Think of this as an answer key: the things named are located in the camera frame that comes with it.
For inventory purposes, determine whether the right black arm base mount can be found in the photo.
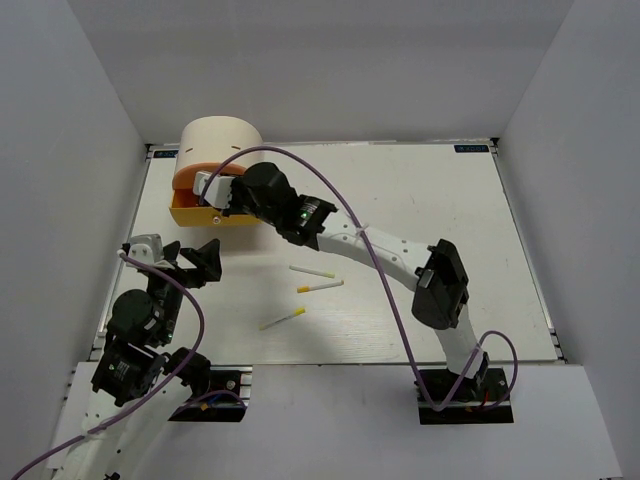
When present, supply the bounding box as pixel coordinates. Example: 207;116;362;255
417;368;514;425

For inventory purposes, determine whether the blue logo sticker left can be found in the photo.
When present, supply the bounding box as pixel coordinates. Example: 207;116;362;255
152;149;178;158

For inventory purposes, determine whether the cream round drawer organizer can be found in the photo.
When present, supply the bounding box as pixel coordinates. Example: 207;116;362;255
175;116;263;174

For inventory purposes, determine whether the blue logo sticker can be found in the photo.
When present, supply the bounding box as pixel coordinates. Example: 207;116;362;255
454;144;490;153
152;149;178;158

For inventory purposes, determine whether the white pen pale yellow cap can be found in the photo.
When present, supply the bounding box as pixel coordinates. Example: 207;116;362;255
289;265;336;279

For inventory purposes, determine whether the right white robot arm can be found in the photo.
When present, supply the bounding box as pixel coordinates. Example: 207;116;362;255
214;162;488;399

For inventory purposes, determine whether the blue logo sticker right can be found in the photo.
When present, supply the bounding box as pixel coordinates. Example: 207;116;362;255
454;144;490;153

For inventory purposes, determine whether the white pen orange-yellow cap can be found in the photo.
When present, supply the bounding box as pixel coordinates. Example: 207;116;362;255
296;280;344;294

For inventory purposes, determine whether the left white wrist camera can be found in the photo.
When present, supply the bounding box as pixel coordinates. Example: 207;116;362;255
122;233;180;269

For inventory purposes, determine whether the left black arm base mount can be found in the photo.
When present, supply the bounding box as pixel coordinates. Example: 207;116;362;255
170;366;253;423

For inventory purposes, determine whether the yellow organizer drawer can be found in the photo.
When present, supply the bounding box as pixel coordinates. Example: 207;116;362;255
169;190;260;227

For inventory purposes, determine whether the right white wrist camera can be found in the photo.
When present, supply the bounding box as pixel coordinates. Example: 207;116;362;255
193;171;236;210

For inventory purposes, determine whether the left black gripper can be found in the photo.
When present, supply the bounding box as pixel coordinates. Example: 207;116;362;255
150;237;223;343

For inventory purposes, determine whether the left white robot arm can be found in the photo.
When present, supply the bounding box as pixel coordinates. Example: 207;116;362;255
55;234;222;479

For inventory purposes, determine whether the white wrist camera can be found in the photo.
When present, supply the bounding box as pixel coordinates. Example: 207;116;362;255
122;233;180;269
193;171;236;210

